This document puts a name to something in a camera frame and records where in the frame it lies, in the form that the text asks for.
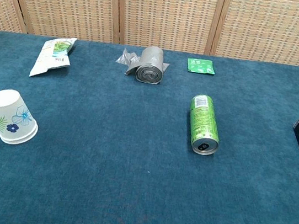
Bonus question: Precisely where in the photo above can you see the green drink can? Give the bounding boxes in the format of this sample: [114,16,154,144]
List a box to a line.
[183,92,226,158]

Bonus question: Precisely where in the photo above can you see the grey trash bag roll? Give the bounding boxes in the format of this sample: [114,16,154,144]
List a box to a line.
[112,41,173,88]

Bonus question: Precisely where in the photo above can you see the white paper cup blue flowers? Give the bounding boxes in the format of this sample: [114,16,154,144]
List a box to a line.
[0,88,43,144]

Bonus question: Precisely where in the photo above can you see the green flat sachet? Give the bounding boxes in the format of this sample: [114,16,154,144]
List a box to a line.
[185,57,218,77]

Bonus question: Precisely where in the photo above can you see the blue table cloth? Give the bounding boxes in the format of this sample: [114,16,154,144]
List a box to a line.
[0,22,299,224]

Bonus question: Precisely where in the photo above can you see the white green snack bag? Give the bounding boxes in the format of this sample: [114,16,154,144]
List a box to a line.
[29,32,78,83]

